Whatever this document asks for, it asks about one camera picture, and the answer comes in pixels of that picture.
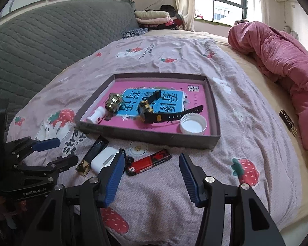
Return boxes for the white earbuds case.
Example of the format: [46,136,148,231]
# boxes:
[90,147,118,173]

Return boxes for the dark floral cloth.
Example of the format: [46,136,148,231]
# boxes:
[122,28,150,39]

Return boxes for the pink folded blanket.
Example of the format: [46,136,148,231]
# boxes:
[136,17,174,28]

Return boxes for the strawberry printed blanket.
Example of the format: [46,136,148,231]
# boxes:
[5,34,302,246]

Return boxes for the dark clothes pile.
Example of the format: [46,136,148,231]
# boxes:
[159,5,185,30]

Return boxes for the pink quilt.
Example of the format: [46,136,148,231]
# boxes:
[228,20,308,150]

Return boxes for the cream curtain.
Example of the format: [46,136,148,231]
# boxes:
[172,0,195,31]
[254,0,271,25]

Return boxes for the brass door knob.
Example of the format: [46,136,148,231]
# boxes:
[104,93,124,113]

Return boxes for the beige folded blanket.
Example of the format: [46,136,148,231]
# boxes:
[134,10,170,19]

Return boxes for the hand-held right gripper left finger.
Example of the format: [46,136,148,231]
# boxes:
[28,154,126,246]

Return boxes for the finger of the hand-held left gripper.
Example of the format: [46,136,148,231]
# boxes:
[11,154,79,183]
[5,136,61,166]

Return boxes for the black hair clip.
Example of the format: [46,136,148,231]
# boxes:
[118,149,135,171]

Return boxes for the red lighter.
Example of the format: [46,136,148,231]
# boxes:
[126,150,172,176]

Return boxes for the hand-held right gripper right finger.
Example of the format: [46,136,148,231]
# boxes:
[179,153,285,246]

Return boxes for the white pill bottle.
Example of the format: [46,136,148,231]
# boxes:
[86,107,106,124]

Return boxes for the black and yellow wristwatch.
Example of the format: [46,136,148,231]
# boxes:
[139,90,204,123]

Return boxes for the grey quilted headboard cover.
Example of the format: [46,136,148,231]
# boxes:
[0,0,141,144]

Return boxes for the white plastic lid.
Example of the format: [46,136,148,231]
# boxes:
[180,114,208,134]

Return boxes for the black gold lipstick box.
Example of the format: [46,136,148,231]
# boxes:
[75,136,109,178]

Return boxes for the brown cardboard tray box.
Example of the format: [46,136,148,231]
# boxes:
[74,73,221,150]

